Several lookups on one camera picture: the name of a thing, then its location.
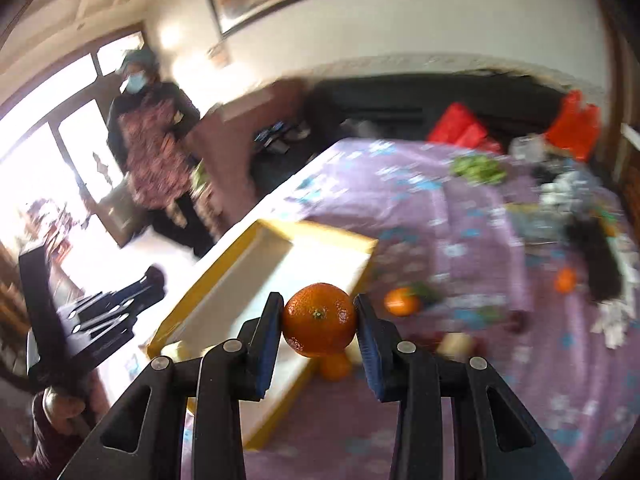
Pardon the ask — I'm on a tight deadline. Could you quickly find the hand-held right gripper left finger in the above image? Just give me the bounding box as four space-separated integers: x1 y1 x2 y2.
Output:
57 291 286 480

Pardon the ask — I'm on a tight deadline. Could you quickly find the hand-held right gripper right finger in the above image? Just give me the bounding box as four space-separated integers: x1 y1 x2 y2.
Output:
352 293 576 480

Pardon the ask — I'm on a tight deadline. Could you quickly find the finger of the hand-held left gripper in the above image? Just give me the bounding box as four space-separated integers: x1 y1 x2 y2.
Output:
69 312 138 357
59 266 167 325

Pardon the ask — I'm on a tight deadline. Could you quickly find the orange mandarin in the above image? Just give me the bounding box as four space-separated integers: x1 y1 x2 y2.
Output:
554 266 577 295
319 354 353 381
281 282 358 359

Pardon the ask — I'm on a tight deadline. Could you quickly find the mandarin with green leaves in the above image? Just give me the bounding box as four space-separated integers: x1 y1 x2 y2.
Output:
384 282 442 317

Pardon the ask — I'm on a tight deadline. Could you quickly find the pale green cake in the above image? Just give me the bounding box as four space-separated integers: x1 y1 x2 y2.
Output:
437 332 473 361

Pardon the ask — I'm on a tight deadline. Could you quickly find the yellow rimmed white tray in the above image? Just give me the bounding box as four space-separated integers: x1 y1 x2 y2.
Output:
145 218 379 450

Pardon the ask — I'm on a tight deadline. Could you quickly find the person's left hand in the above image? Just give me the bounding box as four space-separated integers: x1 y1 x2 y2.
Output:
42 387 88 435

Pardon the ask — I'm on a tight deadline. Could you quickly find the purple floral tablecloth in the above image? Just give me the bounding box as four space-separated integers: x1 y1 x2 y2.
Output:
180 137 640 480

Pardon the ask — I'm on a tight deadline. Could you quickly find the brown fabric armchair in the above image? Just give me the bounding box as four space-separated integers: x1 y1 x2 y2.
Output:
192 80 306 231

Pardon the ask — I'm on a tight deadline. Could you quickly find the green lettuce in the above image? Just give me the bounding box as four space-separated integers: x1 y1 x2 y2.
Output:
450 154 507 185

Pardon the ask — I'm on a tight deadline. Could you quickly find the wooden glass door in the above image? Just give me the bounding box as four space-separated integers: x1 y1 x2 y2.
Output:
0 30 151 248

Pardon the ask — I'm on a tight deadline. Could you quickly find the white crumpled cloth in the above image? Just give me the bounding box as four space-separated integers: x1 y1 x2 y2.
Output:
590 300 636 348

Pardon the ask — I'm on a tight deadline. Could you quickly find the black oblong object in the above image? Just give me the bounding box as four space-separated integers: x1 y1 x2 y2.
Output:
565 220 623 303

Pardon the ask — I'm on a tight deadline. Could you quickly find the red box on sofa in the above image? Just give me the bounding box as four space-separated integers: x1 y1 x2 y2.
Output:
427 102 503 153

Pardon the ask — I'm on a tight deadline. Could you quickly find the black leather sofa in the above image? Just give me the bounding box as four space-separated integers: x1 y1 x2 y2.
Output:
250 72 566 196

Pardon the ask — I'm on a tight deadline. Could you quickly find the orange plastic bag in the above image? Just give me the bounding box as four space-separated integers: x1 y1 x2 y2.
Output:
545 91 601 162

